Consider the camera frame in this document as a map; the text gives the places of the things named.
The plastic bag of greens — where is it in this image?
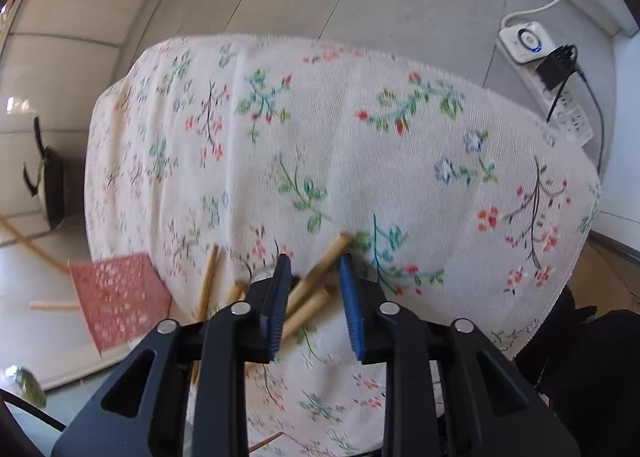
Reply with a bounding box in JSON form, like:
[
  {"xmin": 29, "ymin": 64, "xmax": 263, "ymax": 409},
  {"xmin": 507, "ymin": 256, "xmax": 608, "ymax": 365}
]
[{"xmin": 4, "ymin": 363, "xmax": 49, "ymax": 411}]

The thin wooden stick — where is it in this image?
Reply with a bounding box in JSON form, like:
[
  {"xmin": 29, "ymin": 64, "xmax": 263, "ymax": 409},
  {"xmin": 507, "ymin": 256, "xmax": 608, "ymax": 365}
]
[{"xmin": 0, "ymin": 217, "xmax": 69, "ymax": 274}]

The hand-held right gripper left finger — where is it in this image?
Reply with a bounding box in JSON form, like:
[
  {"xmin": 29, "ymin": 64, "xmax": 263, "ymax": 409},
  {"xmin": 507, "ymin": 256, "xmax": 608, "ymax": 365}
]
[{"xmin": 50, "ymin": 253, "xmax": 301, "ymax": 457}]

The single bamboo chopstick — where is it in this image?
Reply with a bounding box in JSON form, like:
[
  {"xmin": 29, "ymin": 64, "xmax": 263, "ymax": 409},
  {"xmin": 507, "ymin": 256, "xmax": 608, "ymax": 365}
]
[
  {"xmin": 286, "ymin": 232, "xmax": 355, "ymax": 308},
  {"xmin": 279, "ymin": 286, "xmax": 337, "ymax": 340},
  {"xmin": 29, "ymin": 300, "xmax": 82, "ymax": 313}
]

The thin black cable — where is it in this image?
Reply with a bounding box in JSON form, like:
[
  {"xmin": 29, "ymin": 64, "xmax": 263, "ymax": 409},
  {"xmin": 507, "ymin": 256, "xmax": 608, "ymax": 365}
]
[{"xmin": 0, "ymin": 388, "xmax": 67, "ymax": 432}]

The white power strip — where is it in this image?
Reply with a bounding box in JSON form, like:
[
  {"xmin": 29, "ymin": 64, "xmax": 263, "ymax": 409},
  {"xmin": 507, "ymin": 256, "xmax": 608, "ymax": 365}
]
[{"xmin": 497, "ymin": 21, "xmax": 596, "ymax": 147}]

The dark wok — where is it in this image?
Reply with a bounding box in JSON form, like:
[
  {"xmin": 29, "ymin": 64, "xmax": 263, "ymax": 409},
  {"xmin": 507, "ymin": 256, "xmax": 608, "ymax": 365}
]
[{"xmin": 22, "ymin": 116, "xmax": 69, "ymax": 234}]

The pink perforated chopstick holder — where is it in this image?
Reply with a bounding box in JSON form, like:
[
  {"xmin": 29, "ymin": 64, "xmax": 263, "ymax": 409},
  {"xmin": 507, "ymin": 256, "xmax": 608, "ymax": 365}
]
[{"xmin": 67, "ymin": 252, "xmax": 173, "ymax": 355}]

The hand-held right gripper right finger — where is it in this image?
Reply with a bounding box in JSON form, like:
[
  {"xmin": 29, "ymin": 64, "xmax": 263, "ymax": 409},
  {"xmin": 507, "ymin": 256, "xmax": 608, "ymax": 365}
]
[{"xmin": 339, "ymin": 253, "xmax": 583, "ymax": 457}]

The floral tablecloth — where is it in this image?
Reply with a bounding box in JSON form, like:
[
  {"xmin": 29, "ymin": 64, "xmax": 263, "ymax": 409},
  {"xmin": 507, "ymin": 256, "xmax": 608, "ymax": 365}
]
[{"xmin": 84, "ymin": 34, "xmax": 603, "ymax": 457}]

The dark clothing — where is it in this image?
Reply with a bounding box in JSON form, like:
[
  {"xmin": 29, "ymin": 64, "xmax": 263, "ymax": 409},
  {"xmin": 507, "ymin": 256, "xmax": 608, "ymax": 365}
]
[{"xmin": 514, "ymin": 287, "xmax": 640, "ymax": 457}]

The bunch of bamboo chopsticks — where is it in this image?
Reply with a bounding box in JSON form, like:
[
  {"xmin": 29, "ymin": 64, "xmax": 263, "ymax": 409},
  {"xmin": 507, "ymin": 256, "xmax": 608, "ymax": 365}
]
[{"xmin": 191, "ymin": 243, "xmax": 249, "ymax": 388}]

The black plug adapter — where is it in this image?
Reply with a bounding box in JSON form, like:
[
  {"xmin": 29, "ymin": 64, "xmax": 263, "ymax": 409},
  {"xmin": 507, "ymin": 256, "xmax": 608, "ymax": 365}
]
[{"xmin": 536, "ymin": 44, "xmax": 579, "ymax": 91}]

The black adapter cable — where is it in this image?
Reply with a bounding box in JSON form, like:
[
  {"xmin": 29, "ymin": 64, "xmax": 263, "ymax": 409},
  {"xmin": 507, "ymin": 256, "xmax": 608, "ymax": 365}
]
[{"xmin": 545, "ymin": 64, "xmax": 607, "ymax": 174}]

